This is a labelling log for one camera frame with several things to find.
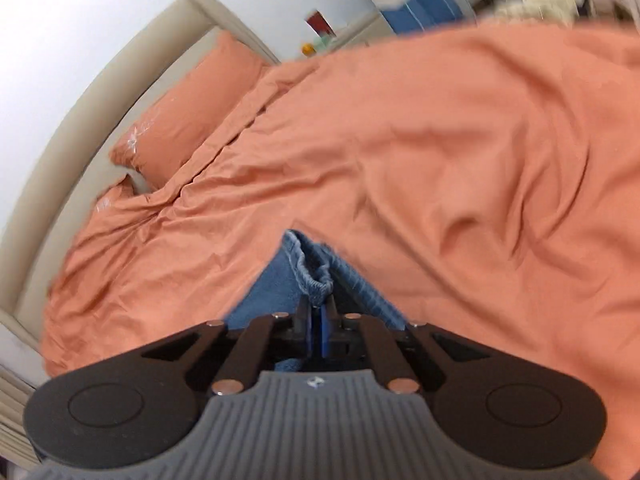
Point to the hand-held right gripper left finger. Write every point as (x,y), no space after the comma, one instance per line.
(308,327)

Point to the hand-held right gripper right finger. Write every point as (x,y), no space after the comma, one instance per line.
(326,330)

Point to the blue denim pants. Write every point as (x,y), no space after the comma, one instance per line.
(280,280)

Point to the orange duvet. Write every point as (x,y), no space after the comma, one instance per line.
(400,160)

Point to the orange pillow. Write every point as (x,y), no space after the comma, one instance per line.
(195,105)

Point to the yellow round object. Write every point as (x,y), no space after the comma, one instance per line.
(308,49)

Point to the white nightstand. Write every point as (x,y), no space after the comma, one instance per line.
(357,32)

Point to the red box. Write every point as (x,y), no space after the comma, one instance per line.
(318,22)

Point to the beige padded headboard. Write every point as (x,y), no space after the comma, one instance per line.
(75,125)

